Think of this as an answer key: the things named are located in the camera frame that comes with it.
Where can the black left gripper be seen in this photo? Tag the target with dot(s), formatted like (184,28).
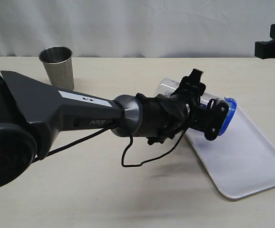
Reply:
(179,109)

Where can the clear tall plastic container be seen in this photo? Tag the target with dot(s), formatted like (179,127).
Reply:
(168,86)

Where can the blue plastic snap lid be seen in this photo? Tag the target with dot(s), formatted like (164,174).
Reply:
(232,105)

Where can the stainless steel cup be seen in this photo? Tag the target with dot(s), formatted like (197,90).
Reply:
(57,62)

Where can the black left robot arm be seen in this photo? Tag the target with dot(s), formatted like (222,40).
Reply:
(32,114)

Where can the white rectangular plastic tray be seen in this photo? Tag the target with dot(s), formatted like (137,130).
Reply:
(241,162)

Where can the white fabric backdrop curtain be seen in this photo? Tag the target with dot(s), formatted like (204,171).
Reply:
(135,28)

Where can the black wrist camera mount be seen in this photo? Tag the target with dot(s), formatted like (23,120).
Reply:
(210,119)

